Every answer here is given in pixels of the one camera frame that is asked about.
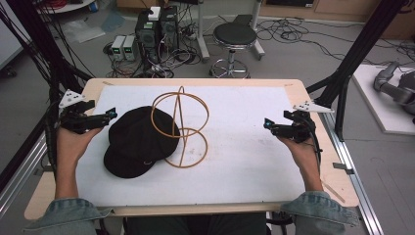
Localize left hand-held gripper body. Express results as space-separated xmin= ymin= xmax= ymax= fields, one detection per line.
xmin=58 ymin=89 xmax=110 ymax=135

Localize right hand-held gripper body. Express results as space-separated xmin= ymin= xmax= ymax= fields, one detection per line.
xmin=273 ymin=100 xmax=336 ymax=145

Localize black hat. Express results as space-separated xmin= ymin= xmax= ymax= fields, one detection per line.
xmin=103 ymin=105 xmax=181 ymax=180

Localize wooden ring hat stand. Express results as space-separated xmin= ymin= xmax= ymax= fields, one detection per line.
xmin=150 ymin=85 xmax=210 ymax=169

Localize person's right hand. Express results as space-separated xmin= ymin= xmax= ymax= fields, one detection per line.
xmin=276 ymin=135 xmax=323 ymax=175

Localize person's left hand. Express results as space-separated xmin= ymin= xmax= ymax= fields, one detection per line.
xmin=55 ymin=124 xmax=105 ymax=171

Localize white table mat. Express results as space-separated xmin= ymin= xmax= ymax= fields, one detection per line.
xmin=74 ymin=84 xmax=306 ymax=208

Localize grey power supply unit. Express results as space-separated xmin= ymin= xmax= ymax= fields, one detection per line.
xmin=111 ymin=34 xmax=127 ymax=62
xmin=122 ymin=34 xmax=139 ymax=62

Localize black computer tower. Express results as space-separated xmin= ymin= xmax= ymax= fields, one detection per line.
xmin=134 ymin=12 xmax=161 ymax=64
xmin=159 ymin=5 xmax=180 ymax=55

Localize white floor board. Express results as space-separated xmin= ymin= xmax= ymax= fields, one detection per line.
xmin=351 ymin=63 xmax=415 ymax=136

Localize white desk leg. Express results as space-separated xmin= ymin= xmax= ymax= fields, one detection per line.
xmin=250 ymin=0 xmax=266 ymax=62
xmin=195 ymin=0 xmax=211 ymax=64

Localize black round stool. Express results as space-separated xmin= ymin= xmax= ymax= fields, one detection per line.
xmin=208 ymin=22 xmax=259 ymax=79

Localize white box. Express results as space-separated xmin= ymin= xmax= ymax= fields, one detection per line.
xmin=147 ymin=6 xmax=161 ymax=22

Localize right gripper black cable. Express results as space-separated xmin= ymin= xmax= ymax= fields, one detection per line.
xmin=304 ymin=118 xmax=325 ymax=172

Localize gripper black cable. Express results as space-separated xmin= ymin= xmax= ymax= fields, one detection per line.
xmin=44 ymin=99 xmax=65 ymax=179
xmin=304 ymin=118 xmax=325 ymax=172

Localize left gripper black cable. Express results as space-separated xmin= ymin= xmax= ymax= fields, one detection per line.
xmin=44 ymin=99 xmax=65 ymax=179

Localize metal bracket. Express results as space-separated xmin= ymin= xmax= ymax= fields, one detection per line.
xmin=332 ymin=162 xmax=355 ymax=175

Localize aluminium rail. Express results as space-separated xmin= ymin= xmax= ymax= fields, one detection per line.
xmin=0 ymin=129 xmax=49 ymax=218
xmin=320 ymin=112 xmax=386 ymax=235

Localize tangle of computer cables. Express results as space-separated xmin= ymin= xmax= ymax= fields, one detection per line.
xmin=103 ymin=6 xmax=205 ymax=79

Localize black frame post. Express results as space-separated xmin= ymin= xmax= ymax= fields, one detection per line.
xmin=305 ymin=0 xmax=410 ymax=142
xmin=5 ymin=0 xmax=94 ymax=99

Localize black floor cables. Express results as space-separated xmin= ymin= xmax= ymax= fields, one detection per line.
xmin=255 ymin=17 xmax=415 ymax=68

